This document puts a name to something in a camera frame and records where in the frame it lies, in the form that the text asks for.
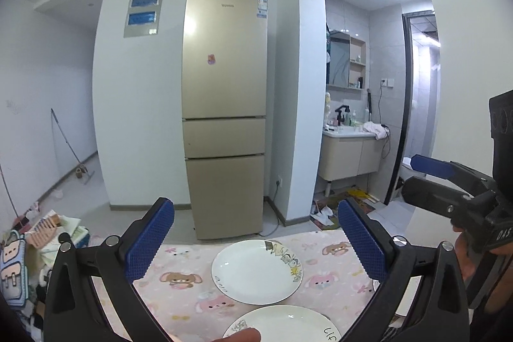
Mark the blue and white box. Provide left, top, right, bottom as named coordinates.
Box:
left=60, top=226, right=91, bottom=251

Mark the pink comb-shaped rack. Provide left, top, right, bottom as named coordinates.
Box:
left=26, top=217, right=61, bottom=248

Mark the mop with long handle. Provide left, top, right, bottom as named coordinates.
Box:
left=51, top=108, right=94, bottom=186

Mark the gold refrigerator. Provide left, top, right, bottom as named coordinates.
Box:
left=181, top=0, right=268, bottom=240

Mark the person's right hand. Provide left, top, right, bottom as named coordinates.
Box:
left=456, top=232, right=482, bottom=282

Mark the grey wall electrical panel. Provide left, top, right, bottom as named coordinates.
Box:
left=123, top=0, right=165, bottom=39

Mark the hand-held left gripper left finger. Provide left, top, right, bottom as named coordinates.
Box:
left=43, top=197, right=176, bottom=342

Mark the person's left hand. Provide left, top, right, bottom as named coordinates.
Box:
left=222, top=327, right=262, bottom=342

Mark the refrigerator power cable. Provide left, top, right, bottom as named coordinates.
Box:
left=262, top=177, right=284, bottom=236

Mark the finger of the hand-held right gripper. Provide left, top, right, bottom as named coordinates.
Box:
left=411, top=154, right=498, bottom=195
left=402, top=176, right=500, bottom=226

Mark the bathroom mirror cabinet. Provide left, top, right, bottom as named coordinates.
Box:
left=326, top=30, right=367, bottom=90

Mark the thin stick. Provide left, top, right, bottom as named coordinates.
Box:
left=0, top=166, right=19, bottom=218

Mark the white deep plate cartoon print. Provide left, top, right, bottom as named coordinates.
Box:
left=211, top=240, right=304, bottom=306

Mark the white towel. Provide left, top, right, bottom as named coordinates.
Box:
left=363, top=121, right=389, bottom=139

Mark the pink printed blanket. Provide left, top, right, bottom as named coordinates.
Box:
left=86, top=230, right=405, bottom=342

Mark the beige vanity cabinet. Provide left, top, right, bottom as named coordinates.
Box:
left=318, top=126, right=387, bottom=182

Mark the blue cartoon backpack card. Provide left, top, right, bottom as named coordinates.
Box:
left=0, top=230, right=29, bottom=304

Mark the dark door frame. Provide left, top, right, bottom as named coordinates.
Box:
left=402, top=10, right=436, bottom=204

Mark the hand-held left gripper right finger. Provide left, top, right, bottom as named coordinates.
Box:
left=337, top=198, right=470, bottom=342

